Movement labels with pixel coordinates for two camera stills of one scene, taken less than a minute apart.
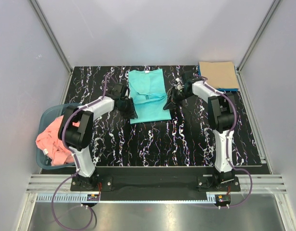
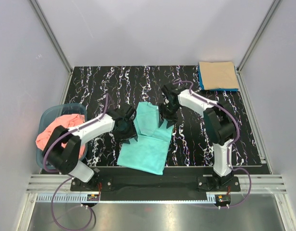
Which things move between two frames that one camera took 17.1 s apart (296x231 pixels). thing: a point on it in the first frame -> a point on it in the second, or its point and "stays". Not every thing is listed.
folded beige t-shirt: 219,74 stays
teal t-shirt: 147,89 -> 149,153
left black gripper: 131,113 -> 125,137
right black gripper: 172,101 -> 173,118
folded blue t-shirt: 224,89 stays
